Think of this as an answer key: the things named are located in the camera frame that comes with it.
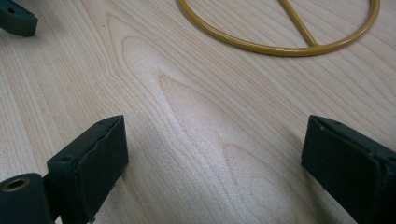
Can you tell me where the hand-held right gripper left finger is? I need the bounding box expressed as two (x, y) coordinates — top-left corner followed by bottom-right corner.
(46, 114), (130, 224)

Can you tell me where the yellow metal wire ring stand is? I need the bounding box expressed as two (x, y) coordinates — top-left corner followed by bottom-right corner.
(176, 0), (381, 58)

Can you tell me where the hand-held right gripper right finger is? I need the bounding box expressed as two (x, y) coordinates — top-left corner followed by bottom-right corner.
(301, 114), (396, 224)

